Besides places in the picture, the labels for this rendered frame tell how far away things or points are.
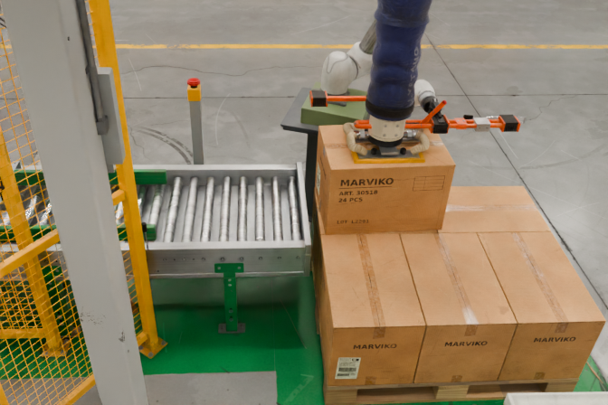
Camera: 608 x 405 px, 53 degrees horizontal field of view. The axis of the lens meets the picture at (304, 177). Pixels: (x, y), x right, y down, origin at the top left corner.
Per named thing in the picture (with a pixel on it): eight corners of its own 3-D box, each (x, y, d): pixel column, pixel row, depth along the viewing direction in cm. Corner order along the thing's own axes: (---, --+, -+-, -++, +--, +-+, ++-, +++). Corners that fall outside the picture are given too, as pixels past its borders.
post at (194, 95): (197, 231, 383) (186, 89, 325) (198, 225, 389) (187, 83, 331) (208, 231, 384) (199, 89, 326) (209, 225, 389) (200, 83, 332)
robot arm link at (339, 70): (314, 88, 355) (318, 52, 342) (334, 79, 366) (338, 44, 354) (336, 98, 346) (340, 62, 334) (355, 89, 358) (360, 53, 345)
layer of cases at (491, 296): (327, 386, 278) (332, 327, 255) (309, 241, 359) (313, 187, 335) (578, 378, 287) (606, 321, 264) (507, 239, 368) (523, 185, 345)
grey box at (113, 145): (55, 164, 182) (34, 73, 165) (60, 155, 186) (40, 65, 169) (123, 164, 184) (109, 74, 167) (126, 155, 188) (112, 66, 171)
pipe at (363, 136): (354, 155, 283) (355, 145, 280) (346, 127, 304) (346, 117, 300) (424, 155, 287) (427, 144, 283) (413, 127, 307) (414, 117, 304)
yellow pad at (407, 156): (354, 164, 284) (355, 155, 281) (350, 152, 292) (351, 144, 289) (424, 163, 287) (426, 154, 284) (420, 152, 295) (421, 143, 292)
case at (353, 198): (325, 235, 303) (330, 169, 279) (314, 188, 335) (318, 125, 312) (441, 230, 310) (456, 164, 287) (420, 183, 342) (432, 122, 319)
